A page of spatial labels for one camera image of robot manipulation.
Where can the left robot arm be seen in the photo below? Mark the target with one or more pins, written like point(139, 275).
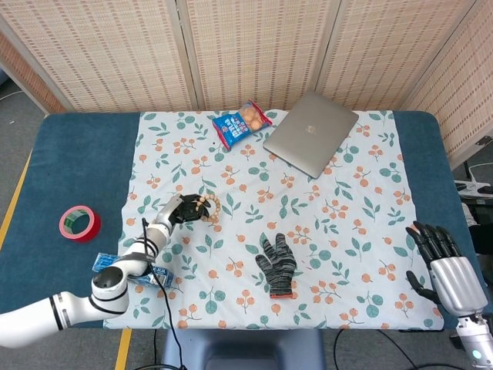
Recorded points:
point(96, 289)

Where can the silver laptop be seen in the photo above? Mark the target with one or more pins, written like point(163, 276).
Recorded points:
point(310, 133)

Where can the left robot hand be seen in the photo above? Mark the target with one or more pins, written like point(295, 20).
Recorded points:
point(184, 210)

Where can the blue snack bag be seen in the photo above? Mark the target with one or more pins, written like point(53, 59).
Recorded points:
point(240, 124)

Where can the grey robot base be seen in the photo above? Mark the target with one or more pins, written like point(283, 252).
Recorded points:
point(242, 348)

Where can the grey knitted work glove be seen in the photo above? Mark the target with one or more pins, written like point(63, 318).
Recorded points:
point(276, 266)

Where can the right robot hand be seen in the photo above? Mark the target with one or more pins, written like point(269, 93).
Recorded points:
point(450, 273)

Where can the floral tablecloth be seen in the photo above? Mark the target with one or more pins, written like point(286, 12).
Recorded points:
point(269, 173)

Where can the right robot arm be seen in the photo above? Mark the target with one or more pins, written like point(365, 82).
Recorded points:
point(474, 341)

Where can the blue table mat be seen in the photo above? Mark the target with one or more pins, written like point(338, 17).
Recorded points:
point(77, 162)

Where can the red tape roll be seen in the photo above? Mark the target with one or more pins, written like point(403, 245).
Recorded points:
point(81, 223)

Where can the woven folding screen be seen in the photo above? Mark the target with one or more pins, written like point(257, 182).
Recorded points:
point(246, 50)

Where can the blue tissue pack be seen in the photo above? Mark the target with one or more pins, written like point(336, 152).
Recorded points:
point(158, 275)

